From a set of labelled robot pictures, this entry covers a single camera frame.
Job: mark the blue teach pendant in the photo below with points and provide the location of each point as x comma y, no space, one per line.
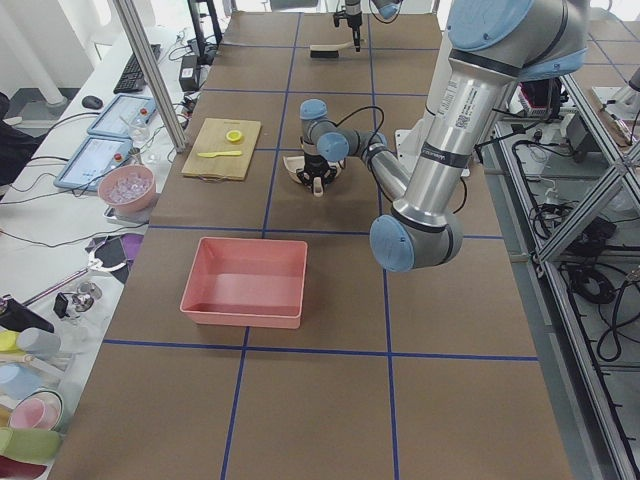
95,158
123,112

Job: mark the black computer mouse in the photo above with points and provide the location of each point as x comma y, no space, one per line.
92,102

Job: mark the yellow toy lemon half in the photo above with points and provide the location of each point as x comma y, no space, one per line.
234,136

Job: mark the grey cup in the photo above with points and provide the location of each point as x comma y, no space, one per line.
39,342

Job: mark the person in dark clothes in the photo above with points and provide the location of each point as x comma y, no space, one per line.
16,149

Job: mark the beige plastic dustpan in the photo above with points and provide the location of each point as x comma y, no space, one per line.
291,163

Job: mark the wooden cutting board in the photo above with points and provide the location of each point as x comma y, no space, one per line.
211,137

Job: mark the aluminium frame post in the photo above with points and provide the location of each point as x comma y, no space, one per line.
141,48

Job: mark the light blue cup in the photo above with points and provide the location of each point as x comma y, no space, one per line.
18,381

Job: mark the yellow plastic toy knife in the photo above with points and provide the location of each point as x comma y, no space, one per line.
215,154

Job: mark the green cup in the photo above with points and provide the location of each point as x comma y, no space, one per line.
35,446

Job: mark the pink cup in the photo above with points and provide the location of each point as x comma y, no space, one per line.
34,413

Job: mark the blue teach pendant upper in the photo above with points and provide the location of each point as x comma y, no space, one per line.
123,112

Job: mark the wooden hand brush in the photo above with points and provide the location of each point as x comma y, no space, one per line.
332,51

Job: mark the black power adapter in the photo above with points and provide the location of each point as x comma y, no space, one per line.
189,74

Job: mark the blue teach pendant lower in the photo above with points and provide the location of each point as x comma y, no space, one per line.
95,158

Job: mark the pink bowl with ice cubes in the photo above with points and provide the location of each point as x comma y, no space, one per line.
128,189

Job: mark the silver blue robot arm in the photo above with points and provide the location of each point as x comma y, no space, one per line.
387,9
489,46

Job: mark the black keyboard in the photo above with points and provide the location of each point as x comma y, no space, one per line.
132,78

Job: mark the metal measuring cup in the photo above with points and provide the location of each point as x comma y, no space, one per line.
134,156

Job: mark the pink plastic bin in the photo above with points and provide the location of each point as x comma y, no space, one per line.
246,282

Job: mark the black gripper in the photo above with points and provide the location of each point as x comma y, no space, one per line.
314,162
354,21

